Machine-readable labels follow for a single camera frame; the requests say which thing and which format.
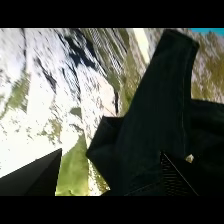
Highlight black pants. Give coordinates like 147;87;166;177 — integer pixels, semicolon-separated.
85;29;224;197

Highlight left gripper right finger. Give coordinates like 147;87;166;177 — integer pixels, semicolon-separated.
159;150;201;197

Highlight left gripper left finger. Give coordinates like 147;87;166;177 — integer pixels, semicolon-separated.
0;148;63;197

